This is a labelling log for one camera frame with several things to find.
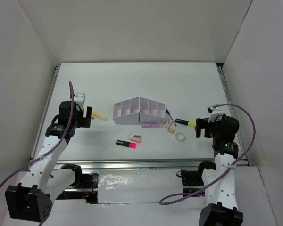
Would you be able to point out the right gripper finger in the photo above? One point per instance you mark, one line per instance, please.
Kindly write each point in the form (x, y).
(201, 123)
(198, 131)

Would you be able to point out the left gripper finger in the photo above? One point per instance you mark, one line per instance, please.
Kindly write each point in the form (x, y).
(89, 112)
(85, 123)

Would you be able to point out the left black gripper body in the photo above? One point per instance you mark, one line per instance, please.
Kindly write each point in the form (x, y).
(76, 120)

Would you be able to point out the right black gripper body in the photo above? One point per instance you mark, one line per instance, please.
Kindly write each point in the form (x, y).
(212, 129)

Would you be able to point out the black yellow highlighter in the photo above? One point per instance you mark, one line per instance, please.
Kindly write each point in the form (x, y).
(184, 122)

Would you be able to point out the pale yellow highlighter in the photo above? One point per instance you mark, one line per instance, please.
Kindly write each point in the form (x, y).
(98, 115)

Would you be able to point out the blue gel pen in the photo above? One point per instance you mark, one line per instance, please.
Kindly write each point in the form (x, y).
(167, 111)

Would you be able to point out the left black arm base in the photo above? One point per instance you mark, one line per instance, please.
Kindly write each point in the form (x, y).
(85, 186)

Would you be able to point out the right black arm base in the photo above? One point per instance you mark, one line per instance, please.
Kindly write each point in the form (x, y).
(194, 178)

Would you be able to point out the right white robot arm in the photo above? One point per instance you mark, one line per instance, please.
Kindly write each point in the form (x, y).
(218, 176)

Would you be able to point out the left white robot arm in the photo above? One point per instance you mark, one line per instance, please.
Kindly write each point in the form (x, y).
(33, 197)

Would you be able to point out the clear tape roll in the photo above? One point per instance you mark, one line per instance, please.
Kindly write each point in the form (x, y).
(179, 137)

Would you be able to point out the tan eraser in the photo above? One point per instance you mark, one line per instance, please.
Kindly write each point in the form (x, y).
(171, 130)

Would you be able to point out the white staples box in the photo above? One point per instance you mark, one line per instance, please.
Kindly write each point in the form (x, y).
(168, 123)

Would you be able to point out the left white divided organizer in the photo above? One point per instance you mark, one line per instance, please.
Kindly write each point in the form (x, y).
(127, 112)

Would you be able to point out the white divided organizer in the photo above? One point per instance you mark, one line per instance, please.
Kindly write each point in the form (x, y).
(127, 112)
(152, 111)

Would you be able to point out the right white divided organizer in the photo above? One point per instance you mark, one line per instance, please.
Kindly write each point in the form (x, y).
(152, 111)

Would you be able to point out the black pink highlighter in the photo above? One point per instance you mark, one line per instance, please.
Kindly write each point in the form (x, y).
(126, 144)

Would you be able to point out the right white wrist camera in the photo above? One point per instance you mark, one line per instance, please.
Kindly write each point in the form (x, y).
(214, 112)

